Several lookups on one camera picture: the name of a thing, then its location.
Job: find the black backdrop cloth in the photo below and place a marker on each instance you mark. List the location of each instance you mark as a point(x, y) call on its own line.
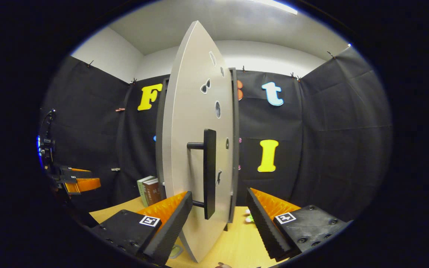
point(330, 149)

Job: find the green book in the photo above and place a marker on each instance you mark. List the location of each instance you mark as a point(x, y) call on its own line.
point(142, 191)

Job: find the white and green toy figure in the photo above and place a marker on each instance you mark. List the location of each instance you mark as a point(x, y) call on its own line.
point(249, 217)

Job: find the long ceiling light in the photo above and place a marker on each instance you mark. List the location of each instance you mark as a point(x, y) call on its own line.
point(276, 6)

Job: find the beige cabinet door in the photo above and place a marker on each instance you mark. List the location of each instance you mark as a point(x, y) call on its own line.
point(184, 130)

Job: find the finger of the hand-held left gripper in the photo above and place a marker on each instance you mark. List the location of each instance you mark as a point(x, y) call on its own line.
point(84, 185)
point(71, 173)

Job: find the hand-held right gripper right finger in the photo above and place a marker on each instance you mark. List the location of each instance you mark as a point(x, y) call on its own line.
point(263, 227)

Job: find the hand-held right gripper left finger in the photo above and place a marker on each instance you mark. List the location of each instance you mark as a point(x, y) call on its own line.
point(169, 227)

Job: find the brown book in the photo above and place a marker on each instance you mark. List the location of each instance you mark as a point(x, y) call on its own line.
point(154, 192)

